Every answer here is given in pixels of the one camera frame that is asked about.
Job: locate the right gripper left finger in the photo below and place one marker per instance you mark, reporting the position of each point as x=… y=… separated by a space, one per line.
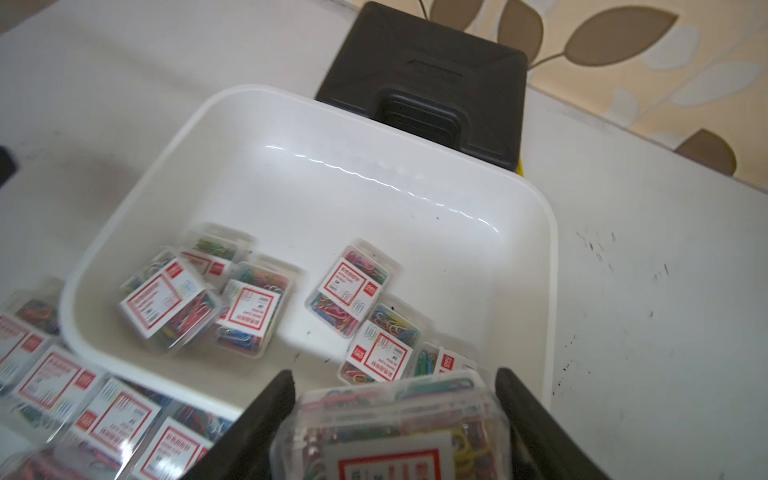
x=243 y=451

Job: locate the paper clip box twelfth removed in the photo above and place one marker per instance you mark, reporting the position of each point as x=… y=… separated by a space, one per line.
x=446 y=426

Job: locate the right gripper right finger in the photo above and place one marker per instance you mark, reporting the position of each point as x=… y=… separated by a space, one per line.
x=540 y=448

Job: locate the white plastic storage tray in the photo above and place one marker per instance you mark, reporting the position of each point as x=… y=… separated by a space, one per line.
x=476 y=246

